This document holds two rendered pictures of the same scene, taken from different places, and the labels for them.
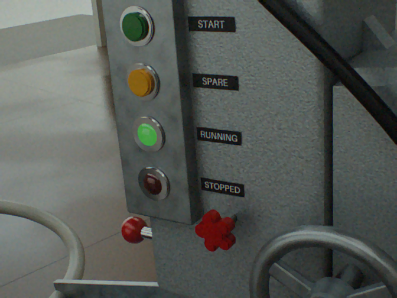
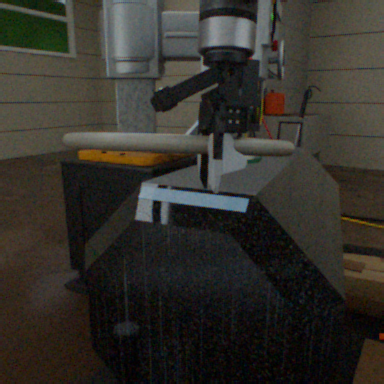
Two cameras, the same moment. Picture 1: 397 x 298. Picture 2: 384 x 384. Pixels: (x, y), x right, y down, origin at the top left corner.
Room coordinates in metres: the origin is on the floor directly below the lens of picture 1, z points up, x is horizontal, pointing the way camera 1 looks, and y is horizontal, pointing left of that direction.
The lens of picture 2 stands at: (1.20, 1.25, 1.05)
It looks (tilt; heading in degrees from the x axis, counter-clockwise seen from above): 15 degrees down; 253
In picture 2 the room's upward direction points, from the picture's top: straight up
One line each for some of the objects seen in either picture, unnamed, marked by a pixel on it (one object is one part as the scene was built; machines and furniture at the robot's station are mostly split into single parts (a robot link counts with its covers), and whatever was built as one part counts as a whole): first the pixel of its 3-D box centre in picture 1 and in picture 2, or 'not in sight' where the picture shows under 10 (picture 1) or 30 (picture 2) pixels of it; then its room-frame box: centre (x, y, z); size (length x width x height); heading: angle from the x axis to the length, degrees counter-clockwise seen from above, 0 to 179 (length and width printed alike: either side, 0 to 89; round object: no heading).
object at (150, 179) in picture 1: (153, 183); not in sight; (0.56, 0.04, 1.26); 0.02 x 0.01 x 0.02; 57
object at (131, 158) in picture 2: not in sight; (138, 151); (0.90, -0.81, 0.76); 0.49 x 0.49 x 0.05; 45
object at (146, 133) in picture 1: (148, 133); not in sight; (0.56, 0.04, 1.32); 0.02 x 0.01 x 0.02; 57
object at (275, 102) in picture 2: not in sight; (276, 103); (-1.16, -3.02, 1.00); 0.50 x 0.22 x 0.33; 41
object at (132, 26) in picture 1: (135, 26); not in sight; (0.56, 0.04, 1.42); 0.03 x 0.01 x 0.03; 57
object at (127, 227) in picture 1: (149, 233); not in sight; (0.64, 0.06, 1.17); 0.08 x 0.03 x 0.03; 57
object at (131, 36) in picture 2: not in sight; (173, 37); (0.71, -0.75, 1.36); 0.74 x 0.34 x 0.25; 165
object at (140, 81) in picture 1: (141, 82); not in sight; (0.56, 0.04, 1.37); 0.03 x 0.01 x 0.03; 57
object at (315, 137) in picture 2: not in sight; (292, 148); (-1.39, -2.94, 0.43); 1.30 x 0.62 x 0.86; 41
